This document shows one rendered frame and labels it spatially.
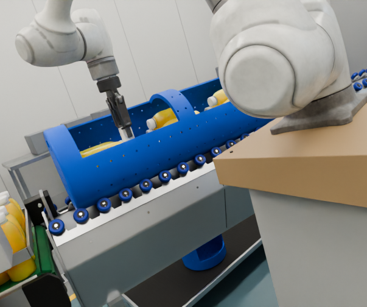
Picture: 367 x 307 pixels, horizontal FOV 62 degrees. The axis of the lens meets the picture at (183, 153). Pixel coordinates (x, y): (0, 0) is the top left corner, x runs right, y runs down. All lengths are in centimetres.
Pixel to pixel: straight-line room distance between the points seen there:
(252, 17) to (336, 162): 26
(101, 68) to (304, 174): 67
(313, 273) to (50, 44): 87
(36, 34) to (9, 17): 369
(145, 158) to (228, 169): 36
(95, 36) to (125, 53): 397
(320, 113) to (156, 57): 462
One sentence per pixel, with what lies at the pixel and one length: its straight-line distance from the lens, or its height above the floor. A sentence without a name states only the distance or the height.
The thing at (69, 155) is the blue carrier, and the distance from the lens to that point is 93.
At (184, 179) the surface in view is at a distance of 108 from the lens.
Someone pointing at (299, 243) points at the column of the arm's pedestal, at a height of 82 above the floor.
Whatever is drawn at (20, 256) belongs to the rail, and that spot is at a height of 97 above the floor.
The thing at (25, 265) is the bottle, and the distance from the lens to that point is 93.
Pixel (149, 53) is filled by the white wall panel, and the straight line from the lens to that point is 517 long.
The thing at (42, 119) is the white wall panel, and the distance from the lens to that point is 439.
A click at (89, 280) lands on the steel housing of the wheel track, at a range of 107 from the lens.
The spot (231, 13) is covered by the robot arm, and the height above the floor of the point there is 134.
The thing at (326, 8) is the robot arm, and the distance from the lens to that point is 72.
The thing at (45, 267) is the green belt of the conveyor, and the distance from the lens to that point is 95.
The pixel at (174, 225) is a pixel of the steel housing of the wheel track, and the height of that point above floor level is 79.
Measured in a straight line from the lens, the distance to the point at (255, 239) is 207.
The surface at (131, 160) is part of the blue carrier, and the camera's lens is 96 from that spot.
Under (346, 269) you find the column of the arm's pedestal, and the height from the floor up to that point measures 79.
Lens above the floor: 128
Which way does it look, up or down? 14 degrees down
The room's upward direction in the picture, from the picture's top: 17 degrees counter-clockwise
